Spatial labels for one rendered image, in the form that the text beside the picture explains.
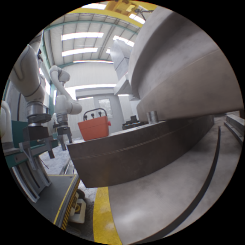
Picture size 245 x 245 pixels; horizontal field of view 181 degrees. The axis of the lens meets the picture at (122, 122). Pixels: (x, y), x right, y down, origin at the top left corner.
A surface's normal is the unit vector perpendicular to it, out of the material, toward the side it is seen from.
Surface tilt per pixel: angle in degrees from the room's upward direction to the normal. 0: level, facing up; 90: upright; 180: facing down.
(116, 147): 90
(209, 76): 90
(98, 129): 97
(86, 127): 97
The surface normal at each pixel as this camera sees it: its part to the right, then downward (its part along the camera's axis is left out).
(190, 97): -0.94, 0.22
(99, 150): 0.15, -0.04
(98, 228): -0.22, -0.97
